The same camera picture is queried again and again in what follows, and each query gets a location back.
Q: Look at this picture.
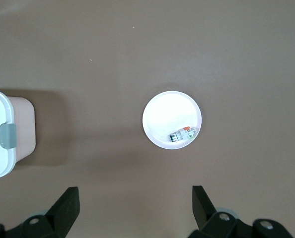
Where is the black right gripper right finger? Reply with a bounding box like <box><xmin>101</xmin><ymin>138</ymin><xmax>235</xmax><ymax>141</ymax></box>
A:
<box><xmin>188</xmin><ymin>185</ymin><xmax>294</xmax><ymax>238</ymax></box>

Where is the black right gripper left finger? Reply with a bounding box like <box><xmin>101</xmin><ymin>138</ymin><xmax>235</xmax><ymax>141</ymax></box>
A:
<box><xmin>0</xmin><ymin>187</ymin><xmax>80</xmax><ymax>238</ymax></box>

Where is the pink round plate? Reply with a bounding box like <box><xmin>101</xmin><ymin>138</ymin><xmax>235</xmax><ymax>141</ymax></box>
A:
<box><xmin>142</xmin><ymin>90</ymin><xmax>203</xmax><ymax>150</ymax></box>

